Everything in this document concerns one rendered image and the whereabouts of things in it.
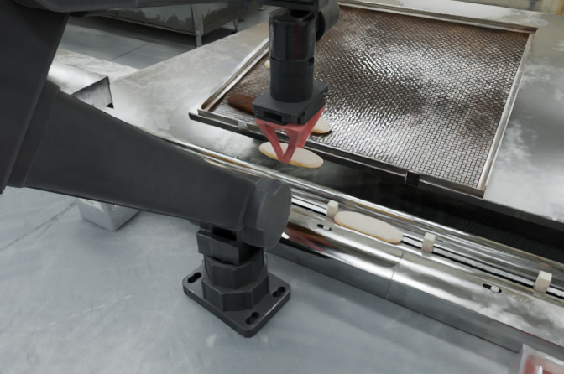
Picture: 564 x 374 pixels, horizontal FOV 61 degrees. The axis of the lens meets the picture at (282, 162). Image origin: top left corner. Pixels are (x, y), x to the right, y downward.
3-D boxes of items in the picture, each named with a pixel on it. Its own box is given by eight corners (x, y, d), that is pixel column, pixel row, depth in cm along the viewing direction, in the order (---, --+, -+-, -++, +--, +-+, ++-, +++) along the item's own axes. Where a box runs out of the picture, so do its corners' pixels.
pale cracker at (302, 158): (253, 153, 69) (253, 147, 69) (267, 141, 72) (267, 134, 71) (315, 173, 65) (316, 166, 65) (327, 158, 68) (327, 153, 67)
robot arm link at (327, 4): (248, -47, 53) (321, -40, 50) (289, -65, 62) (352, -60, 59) (252, 54, 60) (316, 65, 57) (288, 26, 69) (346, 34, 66)
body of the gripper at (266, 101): (329, 95, 66) (332, 44, 62) (295, 128, 59) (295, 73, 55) (288, 85, 69) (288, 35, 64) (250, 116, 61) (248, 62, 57)
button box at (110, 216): (81, 234, 75) (64, 177, 69) (118, 205, 81) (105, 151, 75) (120, 251, 72) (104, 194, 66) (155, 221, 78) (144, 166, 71)
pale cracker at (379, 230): (329, 224, 68) (330, 218, 67) (340, 209, 70) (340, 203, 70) (397, 248, 64) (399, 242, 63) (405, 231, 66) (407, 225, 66)
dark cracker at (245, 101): (222, 103, 88) (221, 98, 88) (235, 93, 91) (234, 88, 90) (267, 119, 84) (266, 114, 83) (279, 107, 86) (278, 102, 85)
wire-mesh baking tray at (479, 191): (198, 115, 87) (196, 108, 86) (316, 0, 118) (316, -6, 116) (483, 198, 67) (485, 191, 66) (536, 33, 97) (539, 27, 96)
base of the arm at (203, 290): (180, 290, 62) (248, 340, 55) (172, 245, 57) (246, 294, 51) (227, 252, 67) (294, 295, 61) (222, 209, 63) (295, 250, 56)
